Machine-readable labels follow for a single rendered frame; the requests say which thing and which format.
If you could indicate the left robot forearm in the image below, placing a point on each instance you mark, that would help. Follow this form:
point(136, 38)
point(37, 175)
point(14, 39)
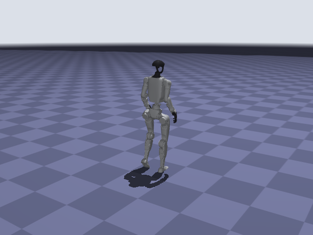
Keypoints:
point(146, 103)

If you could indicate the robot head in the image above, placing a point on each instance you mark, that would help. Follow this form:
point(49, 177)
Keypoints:
point(157, 64)

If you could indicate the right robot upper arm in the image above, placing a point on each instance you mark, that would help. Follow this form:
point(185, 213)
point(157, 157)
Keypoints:
point(167, 84)

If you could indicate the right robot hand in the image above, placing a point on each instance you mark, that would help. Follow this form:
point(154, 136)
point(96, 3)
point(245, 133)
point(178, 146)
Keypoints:
point(175, 115)

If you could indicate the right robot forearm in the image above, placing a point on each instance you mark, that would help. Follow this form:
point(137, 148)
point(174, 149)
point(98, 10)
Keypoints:
point(170, 106)

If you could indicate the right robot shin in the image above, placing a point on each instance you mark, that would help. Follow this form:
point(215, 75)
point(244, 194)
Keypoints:
point(162, 154)

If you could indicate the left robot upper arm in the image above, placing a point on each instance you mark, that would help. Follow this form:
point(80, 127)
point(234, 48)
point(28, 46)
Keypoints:
point(144, 88)

